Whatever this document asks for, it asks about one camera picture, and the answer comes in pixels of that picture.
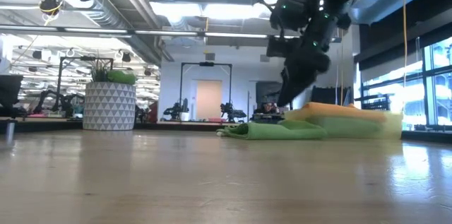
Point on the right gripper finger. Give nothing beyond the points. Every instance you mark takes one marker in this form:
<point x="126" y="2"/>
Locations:
<point x="287" y="91"/>
<point x="303" y="84"/>

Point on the green microfiber towel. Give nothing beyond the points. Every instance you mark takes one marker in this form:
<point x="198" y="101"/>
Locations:
<point x="275" y="130"/>

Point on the orange microfiber towel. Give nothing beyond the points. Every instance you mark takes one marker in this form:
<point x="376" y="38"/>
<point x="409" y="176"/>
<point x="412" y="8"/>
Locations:
<point x="335" y="110"/>

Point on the black background robot arm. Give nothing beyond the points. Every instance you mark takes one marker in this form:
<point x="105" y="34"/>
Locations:
<point x="175" y="111"/>
<point x="231" y="111"/>
<point x="53" y="98"/>

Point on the person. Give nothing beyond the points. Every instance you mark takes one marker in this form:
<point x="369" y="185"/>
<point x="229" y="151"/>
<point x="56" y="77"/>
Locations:
<point x="267" y="108"/>

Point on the long ceiling light bar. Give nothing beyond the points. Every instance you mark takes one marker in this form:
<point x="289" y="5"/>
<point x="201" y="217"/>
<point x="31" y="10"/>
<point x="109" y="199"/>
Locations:
<point x="106" y="31"/>

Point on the black round ceiling device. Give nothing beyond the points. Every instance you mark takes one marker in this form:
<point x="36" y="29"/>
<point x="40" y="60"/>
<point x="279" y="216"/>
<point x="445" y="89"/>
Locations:
<point x="50" y="5"/>

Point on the yellow plastic tray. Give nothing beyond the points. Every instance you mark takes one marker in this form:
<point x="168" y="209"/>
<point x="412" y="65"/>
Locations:
<point x="353" y="128"/>

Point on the light wooden door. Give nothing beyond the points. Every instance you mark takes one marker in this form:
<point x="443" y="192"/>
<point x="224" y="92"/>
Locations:
<point x="209" y="98"/>

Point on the succulent in white pot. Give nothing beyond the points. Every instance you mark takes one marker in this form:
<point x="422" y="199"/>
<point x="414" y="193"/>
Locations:
<point x="109" y="105"/>

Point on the black office chair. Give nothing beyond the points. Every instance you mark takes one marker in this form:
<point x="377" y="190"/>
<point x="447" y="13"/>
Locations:
<point x="8" y="89"/>

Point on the black wall monitor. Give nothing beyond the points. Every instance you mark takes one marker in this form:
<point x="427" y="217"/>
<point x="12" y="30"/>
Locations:
<point x="268" y="91"/>

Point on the black gantry frame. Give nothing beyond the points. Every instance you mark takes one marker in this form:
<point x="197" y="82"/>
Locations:
<point x="206" y="64"/>
<point x="60" y="75"/>

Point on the silver metal post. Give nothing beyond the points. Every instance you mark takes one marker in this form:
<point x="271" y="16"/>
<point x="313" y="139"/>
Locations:
<point x="10" y="132"/>

